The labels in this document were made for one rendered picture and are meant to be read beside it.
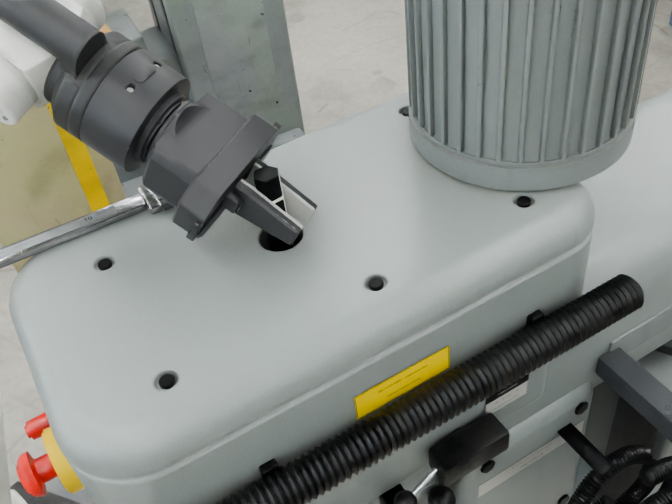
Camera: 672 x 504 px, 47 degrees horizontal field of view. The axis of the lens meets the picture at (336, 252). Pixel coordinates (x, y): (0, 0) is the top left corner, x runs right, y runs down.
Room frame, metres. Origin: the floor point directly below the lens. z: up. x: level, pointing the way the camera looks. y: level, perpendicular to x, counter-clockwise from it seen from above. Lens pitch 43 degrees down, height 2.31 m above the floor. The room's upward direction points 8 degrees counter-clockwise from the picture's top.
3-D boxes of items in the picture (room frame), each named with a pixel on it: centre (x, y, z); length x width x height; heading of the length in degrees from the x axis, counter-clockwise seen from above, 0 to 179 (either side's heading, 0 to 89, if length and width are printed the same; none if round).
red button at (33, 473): (0.37, 0.27, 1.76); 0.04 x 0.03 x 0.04; 24
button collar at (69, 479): (0.38, 0.25, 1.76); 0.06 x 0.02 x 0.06; 24
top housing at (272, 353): (0.48, 0.03, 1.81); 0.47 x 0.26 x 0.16; 114
